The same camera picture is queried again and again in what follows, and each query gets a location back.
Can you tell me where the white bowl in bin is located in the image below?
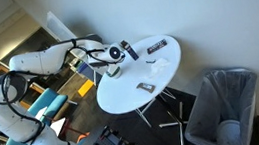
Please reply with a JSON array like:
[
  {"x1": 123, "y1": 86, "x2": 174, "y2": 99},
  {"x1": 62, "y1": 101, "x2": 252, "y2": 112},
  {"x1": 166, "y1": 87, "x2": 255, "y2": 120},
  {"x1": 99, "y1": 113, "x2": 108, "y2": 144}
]
[{"x1": 214, "y1": 117, "x2": 245, "y2": 145}]

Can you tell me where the grey lined trash bin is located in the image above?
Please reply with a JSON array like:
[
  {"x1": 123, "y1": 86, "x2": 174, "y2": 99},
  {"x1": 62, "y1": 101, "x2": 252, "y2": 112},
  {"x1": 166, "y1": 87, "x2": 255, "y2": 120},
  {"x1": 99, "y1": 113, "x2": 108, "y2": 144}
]
[{"x1": 176, "y1": 63, "x2": 259, "y2": 145}]

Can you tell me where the orange floor object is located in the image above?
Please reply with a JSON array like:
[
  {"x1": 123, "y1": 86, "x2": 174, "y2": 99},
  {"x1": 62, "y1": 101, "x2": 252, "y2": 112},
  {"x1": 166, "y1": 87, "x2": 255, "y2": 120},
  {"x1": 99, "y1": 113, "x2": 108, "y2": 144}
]
[{"x1": 75, "y1": 131, "x2": 92, "y2": 145}]

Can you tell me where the white cup with green band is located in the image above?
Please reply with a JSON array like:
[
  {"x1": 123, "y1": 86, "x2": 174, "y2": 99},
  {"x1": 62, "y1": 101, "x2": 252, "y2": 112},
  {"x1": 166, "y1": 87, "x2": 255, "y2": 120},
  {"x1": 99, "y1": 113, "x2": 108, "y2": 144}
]
[{"x1": 106, "y1": 64, "x2": 124, "y2": 80}]

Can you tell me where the crumpled white tissue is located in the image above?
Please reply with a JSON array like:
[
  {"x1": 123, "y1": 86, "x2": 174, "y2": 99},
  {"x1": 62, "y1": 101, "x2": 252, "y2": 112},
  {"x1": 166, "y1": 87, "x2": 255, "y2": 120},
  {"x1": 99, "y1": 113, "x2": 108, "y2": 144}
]
[{"x1": 146, "y1": 56, "x2": 173, "y2": 79}]

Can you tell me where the brown flat packet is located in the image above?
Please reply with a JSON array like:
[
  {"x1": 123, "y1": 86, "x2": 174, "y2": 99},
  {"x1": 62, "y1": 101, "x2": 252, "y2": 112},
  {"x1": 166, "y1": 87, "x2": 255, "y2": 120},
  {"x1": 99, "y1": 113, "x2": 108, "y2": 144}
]
[{"x1": 135, "y1": 80, "x2": 157, "y2": 96}]

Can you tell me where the small black clip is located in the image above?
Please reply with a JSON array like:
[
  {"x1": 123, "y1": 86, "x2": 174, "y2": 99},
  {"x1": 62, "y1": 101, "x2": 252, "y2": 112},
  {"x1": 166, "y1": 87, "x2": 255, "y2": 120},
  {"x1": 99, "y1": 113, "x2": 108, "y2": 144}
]
[{"x1": 145, "y1": 58, "x2": 157, "y2": 65}]

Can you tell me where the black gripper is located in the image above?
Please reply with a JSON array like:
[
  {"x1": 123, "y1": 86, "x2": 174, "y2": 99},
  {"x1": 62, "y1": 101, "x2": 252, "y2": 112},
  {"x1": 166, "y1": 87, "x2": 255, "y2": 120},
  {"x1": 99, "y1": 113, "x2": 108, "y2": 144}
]
[{"x1": 103, "y1": 61, "x2": 121, "y2": 74}]

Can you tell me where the dark flat snack package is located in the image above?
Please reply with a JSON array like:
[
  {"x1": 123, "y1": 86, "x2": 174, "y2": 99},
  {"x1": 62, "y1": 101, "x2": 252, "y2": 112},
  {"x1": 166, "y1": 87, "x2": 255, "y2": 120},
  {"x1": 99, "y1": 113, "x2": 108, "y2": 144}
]
[{"x1": 145, "y1": 38, "x2": 170, "y2": 56}]

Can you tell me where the white square board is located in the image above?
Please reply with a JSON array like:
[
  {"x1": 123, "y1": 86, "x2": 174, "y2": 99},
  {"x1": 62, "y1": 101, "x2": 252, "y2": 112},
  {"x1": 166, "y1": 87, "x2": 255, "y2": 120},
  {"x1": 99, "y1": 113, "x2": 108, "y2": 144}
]
[{"x1": 48, "y1": 116, "x2": 69, "y2": 138}]

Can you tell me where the teal upholstered chair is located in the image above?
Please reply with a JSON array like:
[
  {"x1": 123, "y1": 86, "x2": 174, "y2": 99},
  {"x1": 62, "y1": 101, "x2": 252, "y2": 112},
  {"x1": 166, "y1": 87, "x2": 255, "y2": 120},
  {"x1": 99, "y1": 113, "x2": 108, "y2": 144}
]
[{"x1": 0, "y1": 85, "x2": 76, "y2": 145}]

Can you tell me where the blue storage bin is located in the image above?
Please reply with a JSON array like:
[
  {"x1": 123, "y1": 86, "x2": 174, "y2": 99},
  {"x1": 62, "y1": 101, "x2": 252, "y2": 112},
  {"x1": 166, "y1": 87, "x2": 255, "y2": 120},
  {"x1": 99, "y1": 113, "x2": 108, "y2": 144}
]
[{"x1": 76, "y1": 60, "x2": 95, "y2": 82}]

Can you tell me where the yellow flat floor mat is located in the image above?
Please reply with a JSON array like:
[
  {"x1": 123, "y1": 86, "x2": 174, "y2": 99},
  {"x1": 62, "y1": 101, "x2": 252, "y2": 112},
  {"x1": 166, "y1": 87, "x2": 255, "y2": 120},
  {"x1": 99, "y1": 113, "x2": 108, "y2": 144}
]
[{"x1": 75, "y1": 78, "x2": 96, "y2": 98}]

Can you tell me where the metal table leg frame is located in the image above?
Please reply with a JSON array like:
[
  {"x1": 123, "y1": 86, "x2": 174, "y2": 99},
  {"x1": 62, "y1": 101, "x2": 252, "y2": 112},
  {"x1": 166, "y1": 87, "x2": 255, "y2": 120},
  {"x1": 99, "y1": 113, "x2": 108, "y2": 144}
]
[{"x1": 132, "y1": 86, "x2": 192, "y2": 145}]

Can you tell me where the white paper sheet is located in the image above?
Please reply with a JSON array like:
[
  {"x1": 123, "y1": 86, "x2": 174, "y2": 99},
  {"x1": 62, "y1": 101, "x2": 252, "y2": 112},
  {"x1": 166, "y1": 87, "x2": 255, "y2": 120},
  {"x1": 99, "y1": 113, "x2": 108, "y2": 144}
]
[{"x1": 32, "y1": 105, "x2": 50, "y2": 121}]

